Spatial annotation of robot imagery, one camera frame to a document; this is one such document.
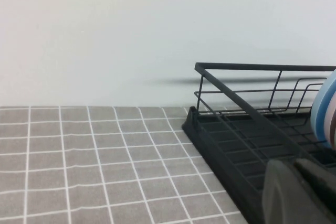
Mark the grey white-grid tablecloth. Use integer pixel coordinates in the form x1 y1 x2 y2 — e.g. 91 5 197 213
0 105 295 224

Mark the pink round plate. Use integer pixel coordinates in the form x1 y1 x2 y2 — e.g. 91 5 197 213
322 93 336 146

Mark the light blue round plate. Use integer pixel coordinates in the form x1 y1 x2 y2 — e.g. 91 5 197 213
310 68 336 148

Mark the black wire dish rack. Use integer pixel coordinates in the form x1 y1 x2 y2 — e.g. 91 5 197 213
181 106 336 224
193 62 336 174

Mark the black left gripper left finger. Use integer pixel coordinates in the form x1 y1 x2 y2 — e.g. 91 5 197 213
262 158 313 224

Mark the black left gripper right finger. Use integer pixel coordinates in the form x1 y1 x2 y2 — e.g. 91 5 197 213
293 157 336 224

